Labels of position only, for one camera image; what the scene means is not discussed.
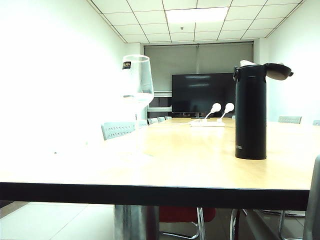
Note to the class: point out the black thermos cup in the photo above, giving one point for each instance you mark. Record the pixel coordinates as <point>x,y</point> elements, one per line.
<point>250,112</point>

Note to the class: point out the clear stemmed wine glass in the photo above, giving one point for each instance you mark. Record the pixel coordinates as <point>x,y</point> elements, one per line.
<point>140,82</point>

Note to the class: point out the white power strip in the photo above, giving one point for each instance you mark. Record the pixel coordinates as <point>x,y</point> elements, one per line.
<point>207,124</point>

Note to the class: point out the large black TV screen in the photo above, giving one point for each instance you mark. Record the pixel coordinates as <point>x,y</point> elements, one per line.
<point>200,92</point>

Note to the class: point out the red chair with chrome legs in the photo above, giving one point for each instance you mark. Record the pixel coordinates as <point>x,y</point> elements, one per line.
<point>185,214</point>

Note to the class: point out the metal table leg column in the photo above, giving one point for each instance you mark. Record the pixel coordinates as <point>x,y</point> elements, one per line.
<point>136,222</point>

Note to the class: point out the bright ceiling light panel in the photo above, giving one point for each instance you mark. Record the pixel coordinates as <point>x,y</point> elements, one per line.
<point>197,14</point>

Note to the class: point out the dark chair with chrome legs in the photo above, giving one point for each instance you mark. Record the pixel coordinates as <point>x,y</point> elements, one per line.
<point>282,217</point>

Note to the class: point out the dark low wall cabinet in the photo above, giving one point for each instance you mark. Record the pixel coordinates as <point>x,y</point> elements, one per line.
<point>162,102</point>

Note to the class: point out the dark grey blurred post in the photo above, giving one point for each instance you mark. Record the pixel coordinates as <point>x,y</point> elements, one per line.
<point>313,205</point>

